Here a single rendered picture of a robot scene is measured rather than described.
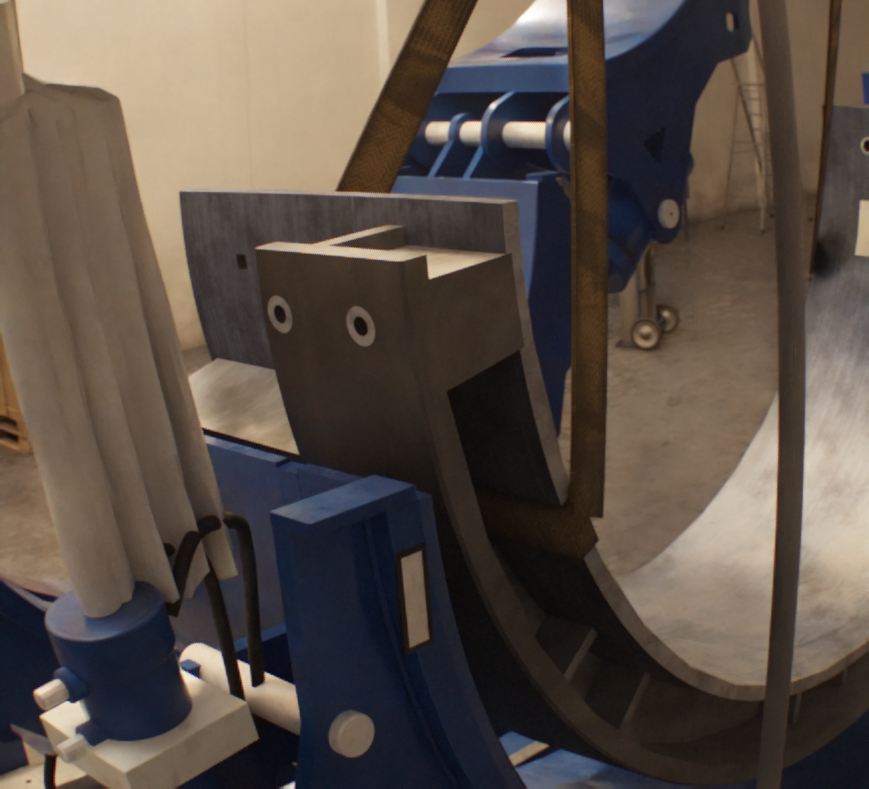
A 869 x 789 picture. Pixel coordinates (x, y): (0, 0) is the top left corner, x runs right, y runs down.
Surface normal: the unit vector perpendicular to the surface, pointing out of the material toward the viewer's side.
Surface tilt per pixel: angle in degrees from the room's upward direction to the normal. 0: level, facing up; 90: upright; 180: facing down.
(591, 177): 82
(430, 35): 105
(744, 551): 15
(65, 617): 8
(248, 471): 95
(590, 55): 80
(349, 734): 90
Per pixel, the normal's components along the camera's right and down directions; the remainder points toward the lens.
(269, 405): -0.25, -0.88
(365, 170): 0.47, 0.42
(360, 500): -0.06, -0.97
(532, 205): -0.68, 0.09
